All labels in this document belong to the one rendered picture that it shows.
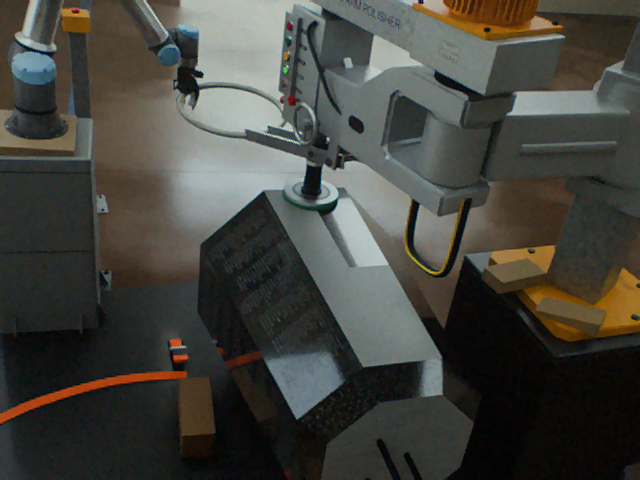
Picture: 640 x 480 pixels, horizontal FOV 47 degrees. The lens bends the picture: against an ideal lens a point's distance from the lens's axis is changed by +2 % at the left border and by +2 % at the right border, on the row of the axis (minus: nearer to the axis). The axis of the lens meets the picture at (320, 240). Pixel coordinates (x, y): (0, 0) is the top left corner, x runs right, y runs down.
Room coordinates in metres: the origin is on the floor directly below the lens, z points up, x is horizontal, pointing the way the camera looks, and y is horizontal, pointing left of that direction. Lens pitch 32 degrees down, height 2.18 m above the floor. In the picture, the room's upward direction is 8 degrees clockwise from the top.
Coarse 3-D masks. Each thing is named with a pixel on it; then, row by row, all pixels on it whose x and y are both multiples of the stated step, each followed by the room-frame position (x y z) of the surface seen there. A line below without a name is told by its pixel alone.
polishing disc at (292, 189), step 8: (288, 184) 2.53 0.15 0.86; (296, 184) 2.54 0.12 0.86; (328, 184) 2.58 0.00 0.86; (288, 192) 2.47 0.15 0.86; (296, 192) 2.47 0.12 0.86; (328, 192) 2.51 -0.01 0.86; (336, 192) 2.52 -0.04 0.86; (296, 200) 2.41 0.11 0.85; (304, 200) 2.42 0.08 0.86; (312, 200) 2.43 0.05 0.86; (320, 200) 2.44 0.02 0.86; (328, 200) 2.45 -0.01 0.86
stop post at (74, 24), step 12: (72, 12) 3.54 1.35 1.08; (84, 12) 3.57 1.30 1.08; (72, 24) 3.48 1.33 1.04; (84, 24) 3.50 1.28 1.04; (72, 36) 3.50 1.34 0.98; (84, 36) 3.52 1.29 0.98; (72, 48) 3.50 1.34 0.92; (84, 48) 3.52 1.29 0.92; (72, 60) 3.49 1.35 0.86; (84, 60) 3.52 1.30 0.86; (72, 72) 3.49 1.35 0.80; (84, 72) 3.52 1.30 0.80; (72, 84) 3.49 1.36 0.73; (84, 84) 3.51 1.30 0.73; (72, 96) 3.54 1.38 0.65; (84, 96) 3.51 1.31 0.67; (84, 108) 3.51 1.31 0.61
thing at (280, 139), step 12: (252, 132) 2.76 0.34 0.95; (264, 132) 2.71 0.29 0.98; (276, 132) 2.82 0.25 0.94; (288, 132) 2.75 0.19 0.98; (300, 132) 2.70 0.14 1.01; (264, 144) 2.68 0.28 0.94; (276, 144) 2.62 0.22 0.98; (288, 144) 2.55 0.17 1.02; (300, 144) 2.49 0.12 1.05; (300, 156) 2.48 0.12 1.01; (312, 156) 2.41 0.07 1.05; (324, 156) 2.37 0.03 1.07; (348, 156) 2.34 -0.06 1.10
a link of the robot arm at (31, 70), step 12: (12, 60) 2.60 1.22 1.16; (24, 60) 2.61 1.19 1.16; (36, 60) 2.64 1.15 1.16; (48, 60) 2.66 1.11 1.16; (12, 72) 2.59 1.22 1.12; (24, 72) 2.56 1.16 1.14; (36, 72) 2.57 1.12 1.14; (48, 72) 2.60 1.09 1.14; (24, 84) 2.56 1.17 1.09; (36, 84) 2.56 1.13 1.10; (48, 84) 2.59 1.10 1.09; (24, 96) 2.56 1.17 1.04; (36, 96) 2.56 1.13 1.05; (48, 96) 2.59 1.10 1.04; (24, 108) 2.56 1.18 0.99; (36, 108) 2.56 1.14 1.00; (48, 108) 2.59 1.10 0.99
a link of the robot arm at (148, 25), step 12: (120, 0) 2.77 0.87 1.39; (132, 0) 2.77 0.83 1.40; (144, 0) 2.82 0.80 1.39; (132, 12) 2.78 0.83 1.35; (144, 12) 2.80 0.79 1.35; (144, 24) 2.80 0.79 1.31; (156, 24) 2.83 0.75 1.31; (144, 36) 2.82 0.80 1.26; (156, 36) 2.82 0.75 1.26; (168, 36) 2.87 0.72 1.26; (156, 48) 2.83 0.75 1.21; (168, 48) 2.83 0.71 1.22; (168, 60) 2.84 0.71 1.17
